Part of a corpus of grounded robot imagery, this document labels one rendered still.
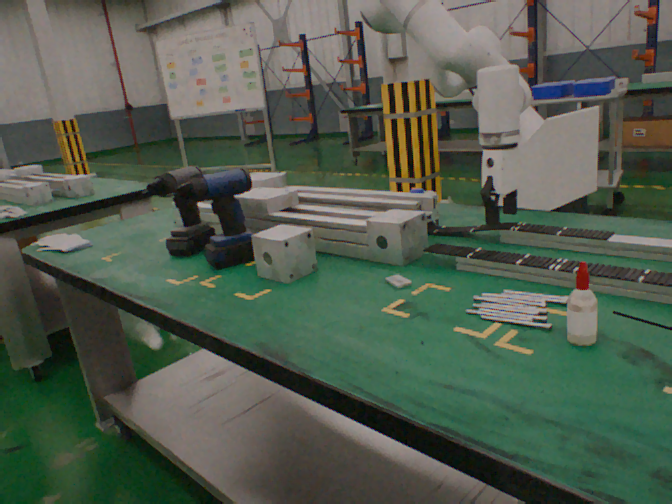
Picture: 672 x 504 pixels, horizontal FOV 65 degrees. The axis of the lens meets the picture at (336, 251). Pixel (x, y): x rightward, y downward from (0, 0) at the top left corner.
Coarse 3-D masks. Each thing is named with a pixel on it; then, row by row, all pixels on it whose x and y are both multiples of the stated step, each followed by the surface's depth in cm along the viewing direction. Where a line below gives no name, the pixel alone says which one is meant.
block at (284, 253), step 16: (256, 240) 114; (272, 240) 110; (288, 240) 109; (304, 240) 113; (256, 256) 116; (272, 256) 112; (288, 256) 110; (304, 256) 113; (272, 272) 113; (288, 272) 110; (304, 272) 114
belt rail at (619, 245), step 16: (512, 240) 118; (528, 240) 115; (544, 240) 113; (560, 240) 110; (576, 240) 108; (592, 240) 106; (608, 240) 104; (624, 240) 103; (640, 240) 102; (656, 240) 101; (624, 256) 103; (640, 256) 101; (656, 256) 99
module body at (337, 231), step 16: (176, 208) 170; (208, 208) 156; (288, 208) 143; (304, 208) 139; (320, 208) 136; (336, 208) 134; (256, 224) 142; (272, 224) 138; (288, 224) 133; (304, 224) 131; (320, 224) 125; (336, 224) 122; (352, 224) 118; (320, 240) 127; (336, 240) 125; (352, 240) 120; (352, 256) 122; (368, 256) 118
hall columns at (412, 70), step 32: (32, 0) 922; (32, 32) 951; (384, 64) 437; (416, 64) 426; (64, 96) 978; (384, 96) 443; (416, 96) 428; (64, 128) 983; (416, 128) 433; (64, 160) 1013; (416, 160) 440
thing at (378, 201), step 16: (304, 192) 165; (320, 192) 160; (336, 192) 156; (352, 192) 151; (368, 192) 148; (384, 192) 145; (400, 192) 142; (352, 208) 143; (368, 208) 139; (384, 208) 137; (400, 208) 134; (416, 208) 129; (432, 208) 134; (432, 224) 137
